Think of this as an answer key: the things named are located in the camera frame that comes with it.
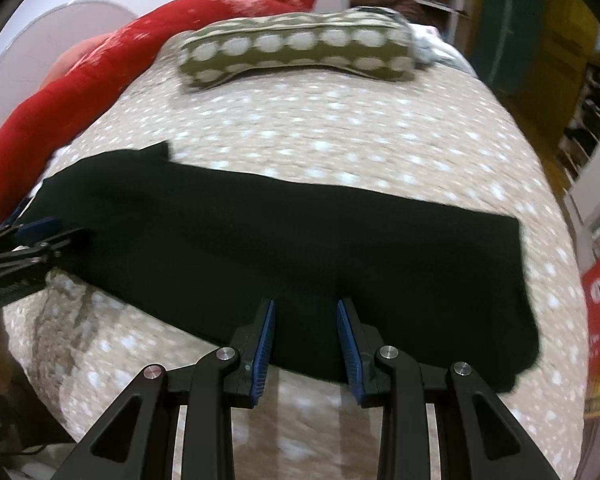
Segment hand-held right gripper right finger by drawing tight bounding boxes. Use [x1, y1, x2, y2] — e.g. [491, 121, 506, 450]
[334, 298, 545, 480]

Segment black pants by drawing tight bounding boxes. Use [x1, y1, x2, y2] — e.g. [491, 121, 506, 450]
[19, 141, 540, 394]

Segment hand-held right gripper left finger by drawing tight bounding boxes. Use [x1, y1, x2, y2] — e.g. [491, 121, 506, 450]
[54, 298, 277, 480]

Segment white crumpled cloth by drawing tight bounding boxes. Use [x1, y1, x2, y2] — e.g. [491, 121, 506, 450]
[411, 22, 478, 77]

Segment olive dotted pillow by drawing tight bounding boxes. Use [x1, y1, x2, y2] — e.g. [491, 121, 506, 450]
[178, 11, 417, 92]

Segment white shelf unit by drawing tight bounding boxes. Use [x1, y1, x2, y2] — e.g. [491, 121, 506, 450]
[557, 25, 600, 226]

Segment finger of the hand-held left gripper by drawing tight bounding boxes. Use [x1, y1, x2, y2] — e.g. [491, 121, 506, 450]
[0, 228, 88, 267]
[0, 217, 63, 246]

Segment teal door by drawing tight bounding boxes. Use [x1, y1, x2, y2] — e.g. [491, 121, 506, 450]
[472, 0, 551, 96]

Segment brown cushion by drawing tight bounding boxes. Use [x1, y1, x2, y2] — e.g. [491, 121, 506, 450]
[349, 0, 433, 28]

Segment beige dotted bed cover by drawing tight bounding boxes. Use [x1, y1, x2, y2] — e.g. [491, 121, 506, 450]
[2, 35, 590, 480]

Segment red blanket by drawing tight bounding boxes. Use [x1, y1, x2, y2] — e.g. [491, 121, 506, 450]
[0, 0, 318, 226]

